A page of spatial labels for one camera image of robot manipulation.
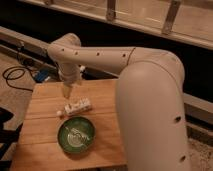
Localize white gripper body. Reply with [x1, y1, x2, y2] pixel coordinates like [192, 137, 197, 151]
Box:
[60, 71, 83, 100]

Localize small white bottle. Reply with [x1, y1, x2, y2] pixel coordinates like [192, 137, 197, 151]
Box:
[56, 98, 92, 117]

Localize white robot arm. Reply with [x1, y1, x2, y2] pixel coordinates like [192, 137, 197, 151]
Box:
[47, 33, 191, 171]

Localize green ceramic bowl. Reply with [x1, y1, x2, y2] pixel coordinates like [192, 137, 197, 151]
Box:
[57, 116, 96, 154]

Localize blue box on floor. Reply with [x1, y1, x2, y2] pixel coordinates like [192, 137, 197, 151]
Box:
[34, 69, 49, 83]

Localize black object at left edge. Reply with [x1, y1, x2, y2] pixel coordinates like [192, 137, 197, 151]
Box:
[0, 107, 22, 171]

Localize black cable on floor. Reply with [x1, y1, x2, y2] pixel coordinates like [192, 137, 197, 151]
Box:
[2, 65, 36, 92]

